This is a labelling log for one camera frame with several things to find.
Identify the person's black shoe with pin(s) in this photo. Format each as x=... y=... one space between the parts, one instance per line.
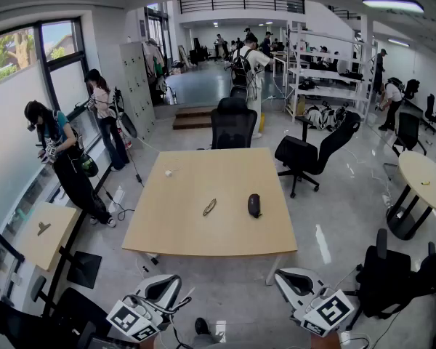
x=202 y=326

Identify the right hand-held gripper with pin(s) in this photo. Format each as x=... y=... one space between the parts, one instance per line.
x=328 y=311

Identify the person's grey trousers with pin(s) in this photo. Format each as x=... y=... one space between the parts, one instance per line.
x=207 y=342

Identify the white floor power strip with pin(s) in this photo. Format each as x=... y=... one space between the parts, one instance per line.
x=386 y=199

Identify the person's left forearm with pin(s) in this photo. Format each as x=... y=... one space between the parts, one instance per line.
x=147 y=344

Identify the black power adapter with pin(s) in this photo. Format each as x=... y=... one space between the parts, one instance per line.
x=140 y=180

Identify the long ceiling light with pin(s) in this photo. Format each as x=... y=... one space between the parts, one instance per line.
x=392 y=5

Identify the clothes rack with garments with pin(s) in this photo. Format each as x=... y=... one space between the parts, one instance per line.
x=154 y=62

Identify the black chair with chrome legs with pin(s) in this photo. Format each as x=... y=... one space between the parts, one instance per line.
x=408 y=129

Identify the grey metal locker cabinet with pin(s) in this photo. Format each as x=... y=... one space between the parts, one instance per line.
x=138 y=86

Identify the green and black helmet device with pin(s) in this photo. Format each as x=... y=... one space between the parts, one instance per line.
x=89 y=165

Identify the person's right forearm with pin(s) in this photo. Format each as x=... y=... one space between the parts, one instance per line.
x=325 y=342

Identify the large window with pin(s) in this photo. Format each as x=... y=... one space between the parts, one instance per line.
x=18 y=122

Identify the black padded office chair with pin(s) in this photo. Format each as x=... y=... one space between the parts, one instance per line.
x=312 y=155

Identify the black balcony railing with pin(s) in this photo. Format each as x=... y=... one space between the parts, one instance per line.
x=244 y=2

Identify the metal binder clip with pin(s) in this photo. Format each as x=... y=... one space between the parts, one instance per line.
x=43 y=228

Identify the thin-framed eyeglasses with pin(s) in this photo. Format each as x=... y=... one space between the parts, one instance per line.
x=209 y=208

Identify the black and white gear bags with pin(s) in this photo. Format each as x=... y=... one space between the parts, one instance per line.
x=323 y=116

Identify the round wooden table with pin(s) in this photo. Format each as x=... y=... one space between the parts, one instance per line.
x=425 y=173

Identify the black mesh office chair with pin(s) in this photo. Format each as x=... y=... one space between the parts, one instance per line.
x=233 y=124

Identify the small yellow object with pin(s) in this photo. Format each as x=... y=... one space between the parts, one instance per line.
x=426 y=183

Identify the wooden steps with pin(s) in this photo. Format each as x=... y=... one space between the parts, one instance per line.
x=192 y=116

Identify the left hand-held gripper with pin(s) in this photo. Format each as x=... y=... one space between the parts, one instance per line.
x=127 y=318

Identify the black glasses case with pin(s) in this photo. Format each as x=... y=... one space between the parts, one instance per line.
x=254 y=205

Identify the white metal shelving rack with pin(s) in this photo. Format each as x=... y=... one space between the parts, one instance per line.
x=323 y=74

